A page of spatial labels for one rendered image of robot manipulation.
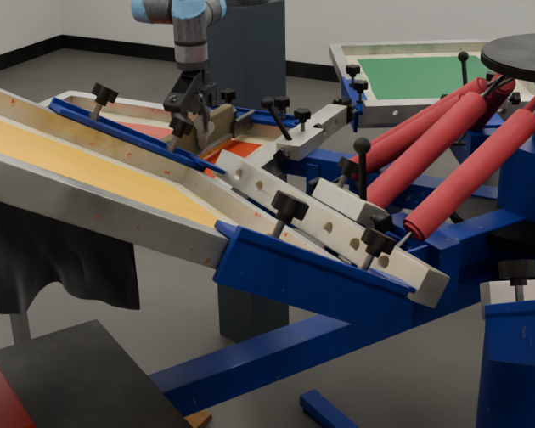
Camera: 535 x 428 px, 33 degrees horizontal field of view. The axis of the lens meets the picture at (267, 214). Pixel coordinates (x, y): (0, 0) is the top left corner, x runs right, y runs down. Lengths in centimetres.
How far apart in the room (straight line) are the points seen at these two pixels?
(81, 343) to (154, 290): 209
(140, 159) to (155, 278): 215
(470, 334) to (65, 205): 255
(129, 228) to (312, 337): 65
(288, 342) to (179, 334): 181
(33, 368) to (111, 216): 58
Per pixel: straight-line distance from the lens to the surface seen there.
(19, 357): 150
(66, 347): 150
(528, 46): 179
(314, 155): 197
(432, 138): 164
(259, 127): 234
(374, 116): 232
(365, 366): 310
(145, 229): 95
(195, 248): 99
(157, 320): 339
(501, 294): 122
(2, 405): 113
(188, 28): 205
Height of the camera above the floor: 175
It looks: 25 degrees down
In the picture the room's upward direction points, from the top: 1 degrees counter-clockwise
